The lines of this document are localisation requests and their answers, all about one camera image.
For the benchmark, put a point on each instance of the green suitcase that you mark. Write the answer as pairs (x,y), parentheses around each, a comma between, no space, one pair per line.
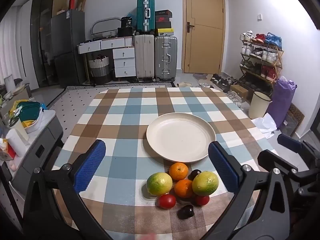
(145,15)

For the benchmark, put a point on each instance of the beige suitcase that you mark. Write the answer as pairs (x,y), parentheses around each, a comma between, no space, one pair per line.
(144,56)

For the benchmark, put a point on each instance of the cream bucket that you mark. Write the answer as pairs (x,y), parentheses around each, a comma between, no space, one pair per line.
(259,106)

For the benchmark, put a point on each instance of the plain black shoe box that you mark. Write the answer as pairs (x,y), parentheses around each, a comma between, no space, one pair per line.
(163,25)

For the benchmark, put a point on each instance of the silver suitcase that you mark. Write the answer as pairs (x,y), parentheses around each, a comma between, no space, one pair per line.
(165,57)

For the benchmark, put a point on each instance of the black bag with white label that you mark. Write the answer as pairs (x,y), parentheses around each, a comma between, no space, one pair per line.
(126,22)

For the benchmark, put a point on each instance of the grey fluffy mat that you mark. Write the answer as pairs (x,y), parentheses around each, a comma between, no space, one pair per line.
(201,76)

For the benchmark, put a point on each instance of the red tomato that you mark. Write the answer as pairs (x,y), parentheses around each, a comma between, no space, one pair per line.
(166,201)
(202,200)

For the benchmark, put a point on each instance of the grey side table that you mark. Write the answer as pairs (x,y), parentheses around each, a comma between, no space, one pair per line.
(42,145)

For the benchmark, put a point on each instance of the white cylinder appliance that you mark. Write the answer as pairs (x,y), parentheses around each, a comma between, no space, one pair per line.
(10,83)

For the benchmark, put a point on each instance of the wooden shoe rack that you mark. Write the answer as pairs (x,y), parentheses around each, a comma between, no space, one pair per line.
(279,62)

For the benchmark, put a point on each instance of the blue bag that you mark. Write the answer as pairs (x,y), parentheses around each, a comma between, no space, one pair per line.
(273,40)

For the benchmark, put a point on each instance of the beige slippers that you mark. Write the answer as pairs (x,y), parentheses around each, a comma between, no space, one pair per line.
(184,84)

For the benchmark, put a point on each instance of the black storage box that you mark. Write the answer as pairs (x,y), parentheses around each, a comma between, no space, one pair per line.
(126,32)

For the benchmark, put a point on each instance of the checked tablecloth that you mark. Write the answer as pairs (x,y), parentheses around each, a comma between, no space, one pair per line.
(125,130)

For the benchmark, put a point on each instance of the white drawer cabinet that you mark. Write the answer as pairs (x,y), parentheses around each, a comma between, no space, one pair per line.
(124,62)

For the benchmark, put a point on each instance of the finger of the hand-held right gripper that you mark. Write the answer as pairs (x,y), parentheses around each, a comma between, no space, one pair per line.
(288,141)
(272,161)

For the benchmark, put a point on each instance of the white desk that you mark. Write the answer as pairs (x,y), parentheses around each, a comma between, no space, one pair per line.
(110,44)

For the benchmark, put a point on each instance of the green yellow citrus fruit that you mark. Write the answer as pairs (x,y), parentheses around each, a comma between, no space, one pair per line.
(205,183)
(159,183)

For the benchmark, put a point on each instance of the red shoe box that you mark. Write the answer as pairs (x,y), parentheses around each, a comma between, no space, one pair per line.
(163,19)

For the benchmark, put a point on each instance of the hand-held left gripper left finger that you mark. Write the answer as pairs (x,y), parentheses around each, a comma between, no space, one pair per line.
(90,165)

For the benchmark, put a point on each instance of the purple bag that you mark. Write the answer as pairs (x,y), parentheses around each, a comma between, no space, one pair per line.
(281,102)

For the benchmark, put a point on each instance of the brown door mat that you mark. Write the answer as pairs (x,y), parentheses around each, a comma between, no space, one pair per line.
(295,117)

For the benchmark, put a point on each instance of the dark glass cabinet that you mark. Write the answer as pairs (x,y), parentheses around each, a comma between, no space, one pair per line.
(42,42)

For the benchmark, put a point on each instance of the pile of sneakers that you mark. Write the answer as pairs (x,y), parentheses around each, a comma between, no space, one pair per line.
(225,81)

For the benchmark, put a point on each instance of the wooden door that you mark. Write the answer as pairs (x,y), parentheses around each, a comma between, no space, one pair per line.
(205,42)

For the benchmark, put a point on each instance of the grey oval frame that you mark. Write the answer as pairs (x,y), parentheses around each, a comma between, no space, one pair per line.
(105,20)

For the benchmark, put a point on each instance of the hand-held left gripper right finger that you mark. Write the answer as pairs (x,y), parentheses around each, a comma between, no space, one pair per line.
(222,167)

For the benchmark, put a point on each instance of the red paper bag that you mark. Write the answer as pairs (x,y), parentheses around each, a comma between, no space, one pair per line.
(72,3)

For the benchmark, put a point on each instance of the white curtain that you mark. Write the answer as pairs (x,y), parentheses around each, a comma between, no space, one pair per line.
(10,50)

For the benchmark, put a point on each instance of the white basin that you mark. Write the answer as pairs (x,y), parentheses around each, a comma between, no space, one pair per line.
(35,127)

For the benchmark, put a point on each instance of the rows of shelved shoes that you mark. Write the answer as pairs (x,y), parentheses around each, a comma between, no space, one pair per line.
(268,55)

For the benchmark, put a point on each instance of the yellow and black box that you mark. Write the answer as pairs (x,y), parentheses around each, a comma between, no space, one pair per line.
(164,32)

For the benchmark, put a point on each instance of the small cardboard box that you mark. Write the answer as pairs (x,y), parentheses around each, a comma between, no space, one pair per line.
(238,91)

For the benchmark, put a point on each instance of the woven laundry basket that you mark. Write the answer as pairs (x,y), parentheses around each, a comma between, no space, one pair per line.
(99,70)

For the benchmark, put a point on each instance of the brown paper bag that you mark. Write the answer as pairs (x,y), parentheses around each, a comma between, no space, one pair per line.
(81,3)

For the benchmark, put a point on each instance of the white plastic sheet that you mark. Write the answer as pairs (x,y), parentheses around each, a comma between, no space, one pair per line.
(267,126)

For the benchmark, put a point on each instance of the orange tangerine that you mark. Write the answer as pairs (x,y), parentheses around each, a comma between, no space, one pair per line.
(183,189)
(178,171)

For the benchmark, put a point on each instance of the green pouch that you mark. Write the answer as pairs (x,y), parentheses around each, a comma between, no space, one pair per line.
(30,111)

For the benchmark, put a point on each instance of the dark plum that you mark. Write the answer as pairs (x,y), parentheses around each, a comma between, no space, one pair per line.
(194,173)
(185,212)

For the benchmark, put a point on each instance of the cream round plate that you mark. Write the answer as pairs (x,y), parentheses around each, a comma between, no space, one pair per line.
(180,137)

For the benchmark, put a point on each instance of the white jug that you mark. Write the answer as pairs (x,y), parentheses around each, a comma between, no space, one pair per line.
(15,143)

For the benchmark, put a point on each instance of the white tumbler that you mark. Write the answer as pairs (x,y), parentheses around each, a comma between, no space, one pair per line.
(20,130)

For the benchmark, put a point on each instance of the grey refrigerator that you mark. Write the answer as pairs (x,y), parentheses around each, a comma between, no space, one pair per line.
(67,47)

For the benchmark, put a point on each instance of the blue box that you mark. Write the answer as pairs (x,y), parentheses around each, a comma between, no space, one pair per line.
(43,106)

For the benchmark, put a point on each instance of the black shoe box orange trim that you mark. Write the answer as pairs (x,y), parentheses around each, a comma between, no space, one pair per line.
(163,13)

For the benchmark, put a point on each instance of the yellow bag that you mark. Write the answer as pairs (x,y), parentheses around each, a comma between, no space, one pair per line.
(14,108)

